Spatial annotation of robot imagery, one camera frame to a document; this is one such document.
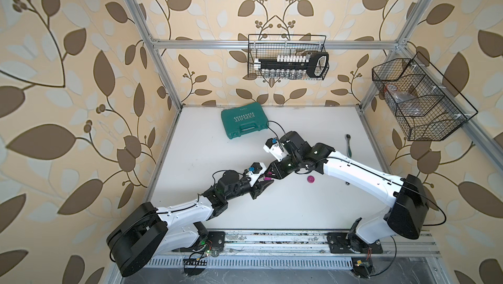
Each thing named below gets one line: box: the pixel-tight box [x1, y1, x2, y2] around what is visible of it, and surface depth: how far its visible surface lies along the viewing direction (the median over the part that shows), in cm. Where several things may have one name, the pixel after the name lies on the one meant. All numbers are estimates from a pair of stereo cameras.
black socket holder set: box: [254, 51, 330, 80], surface depth 86 cm
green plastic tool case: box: [221, 102, 270, 139], surface depth 111 cm
